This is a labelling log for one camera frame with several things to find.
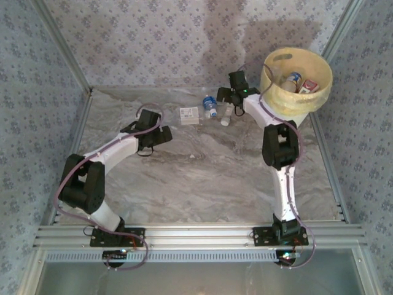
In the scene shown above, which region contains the yellowish translucent bin liner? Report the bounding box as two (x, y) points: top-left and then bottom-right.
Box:
(260, 45), (334, 117)

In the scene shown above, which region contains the black electronics board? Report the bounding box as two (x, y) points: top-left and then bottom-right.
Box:
(102, 250), (128, 267)
(275, 250), (299, 267)

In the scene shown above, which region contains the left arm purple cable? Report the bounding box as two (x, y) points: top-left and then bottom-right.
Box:
(52, 103), (165, 272)

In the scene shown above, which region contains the small bottle with blue label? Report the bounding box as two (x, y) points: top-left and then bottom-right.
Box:
(201, 95), (219, 119)

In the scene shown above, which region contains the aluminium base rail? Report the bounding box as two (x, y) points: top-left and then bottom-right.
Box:
(33, 224), (368, 248)

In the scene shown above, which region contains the white plastic tube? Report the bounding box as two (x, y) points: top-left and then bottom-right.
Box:
(220, 103), (232, 127)

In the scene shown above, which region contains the grey slotted cable duct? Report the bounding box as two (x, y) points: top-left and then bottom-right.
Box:
(45, 249), (286, 264)

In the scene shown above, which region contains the blue-capped bottle blue yellow label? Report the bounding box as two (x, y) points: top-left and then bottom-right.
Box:
(281, 71), (304, 93)

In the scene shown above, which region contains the red and white carton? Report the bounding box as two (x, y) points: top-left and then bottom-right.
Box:
(299, 79), (321, 95)

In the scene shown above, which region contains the aluminium corner frame post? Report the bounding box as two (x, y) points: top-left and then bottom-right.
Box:
(323, 0), (366, 53)
(30, 0), (93, 95)

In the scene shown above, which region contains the sheet metal panel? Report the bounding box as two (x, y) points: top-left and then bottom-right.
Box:
(39, 248), (366, 295)

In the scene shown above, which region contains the clear case with white card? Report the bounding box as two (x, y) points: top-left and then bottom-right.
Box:
(179, 106), (201, 126)

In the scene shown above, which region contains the yellow plastic bucket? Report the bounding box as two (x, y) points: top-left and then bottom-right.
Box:
(260, 45), (334, 124)

